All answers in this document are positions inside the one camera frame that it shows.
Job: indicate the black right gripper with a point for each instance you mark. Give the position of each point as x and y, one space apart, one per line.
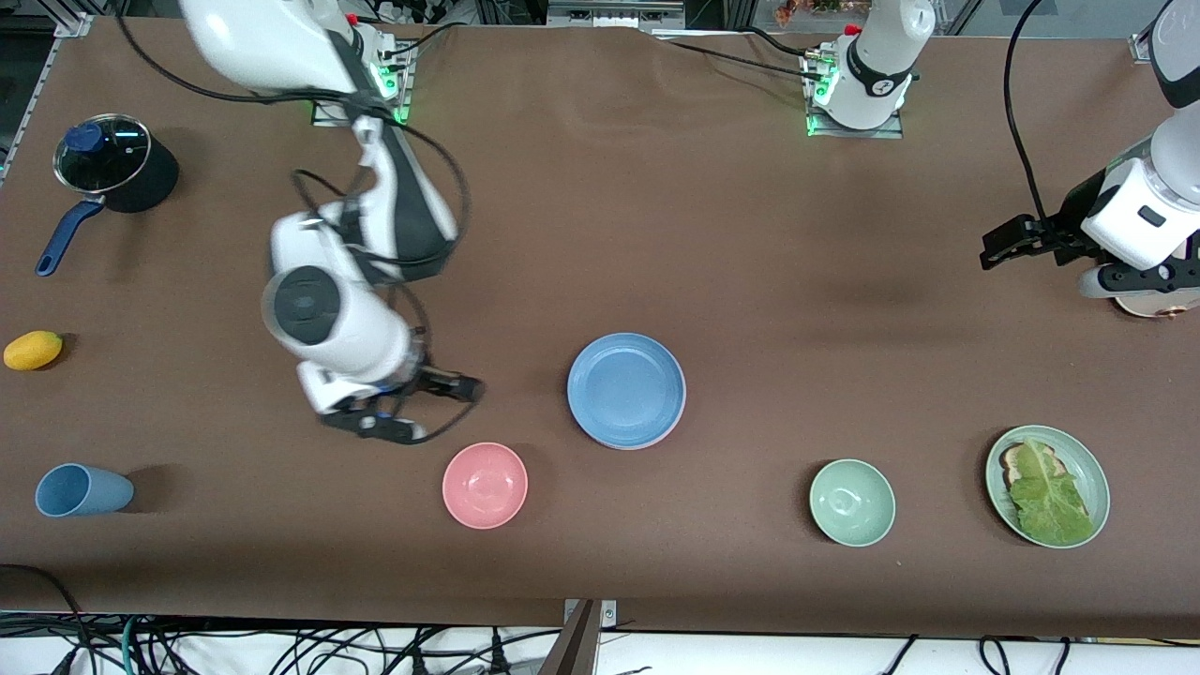
434 381

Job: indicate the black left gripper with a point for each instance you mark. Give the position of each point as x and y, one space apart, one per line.
1068 228

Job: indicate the blue plate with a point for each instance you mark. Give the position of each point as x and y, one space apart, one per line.
625 389

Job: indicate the pink plate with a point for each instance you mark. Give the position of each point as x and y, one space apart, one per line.
669 436

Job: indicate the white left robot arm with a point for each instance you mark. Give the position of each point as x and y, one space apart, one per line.
877 66

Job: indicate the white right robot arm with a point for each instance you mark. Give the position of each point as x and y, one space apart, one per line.
337 323

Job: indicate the small pink bowl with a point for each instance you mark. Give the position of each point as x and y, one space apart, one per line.
485 485

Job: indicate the beige appliance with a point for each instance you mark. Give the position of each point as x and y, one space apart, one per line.
1158 307

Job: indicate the bread slice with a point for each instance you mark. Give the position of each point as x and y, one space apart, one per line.
1012 461

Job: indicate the green plate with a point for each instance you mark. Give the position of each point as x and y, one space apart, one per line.
1087 473

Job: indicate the green lettuce leaf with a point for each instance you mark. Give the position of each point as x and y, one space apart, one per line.
1050 497

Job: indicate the dark pole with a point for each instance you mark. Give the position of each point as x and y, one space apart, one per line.
574 647

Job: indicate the small green bowl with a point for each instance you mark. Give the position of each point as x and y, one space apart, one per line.
852 502

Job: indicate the blue cup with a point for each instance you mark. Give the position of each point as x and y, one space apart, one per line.
84 490

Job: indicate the grey power strip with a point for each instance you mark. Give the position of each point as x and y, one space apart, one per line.
614 14

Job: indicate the glass lid with blue knob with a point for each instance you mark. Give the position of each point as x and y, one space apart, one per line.
103 159

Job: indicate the yellow lemon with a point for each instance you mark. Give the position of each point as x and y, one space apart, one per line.
33 350

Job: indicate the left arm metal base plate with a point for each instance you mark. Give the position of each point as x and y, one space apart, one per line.
853 133

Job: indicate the aluminium frame profile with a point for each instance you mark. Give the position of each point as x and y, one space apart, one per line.
75 21
1142 47

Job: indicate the small metal bracket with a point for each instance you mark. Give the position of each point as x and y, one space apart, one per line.
609 614

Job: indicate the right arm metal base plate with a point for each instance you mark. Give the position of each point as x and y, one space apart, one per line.
323 120

